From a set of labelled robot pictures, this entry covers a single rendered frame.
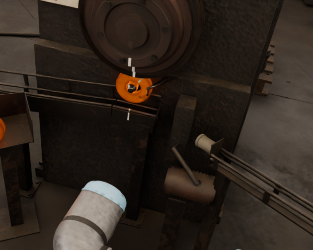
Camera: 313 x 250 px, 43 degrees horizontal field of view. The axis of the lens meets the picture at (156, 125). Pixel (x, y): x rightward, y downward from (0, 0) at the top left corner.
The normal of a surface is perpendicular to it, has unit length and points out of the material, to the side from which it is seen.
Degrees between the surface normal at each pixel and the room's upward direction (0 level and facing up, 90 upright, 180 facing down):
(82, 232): 13
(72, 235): 19
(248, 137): 0
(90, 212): 6
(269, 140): 0
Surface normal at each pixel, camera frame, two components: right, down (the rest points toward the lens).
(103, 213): 0.63, -0.44
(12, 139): 0.04, -0.76
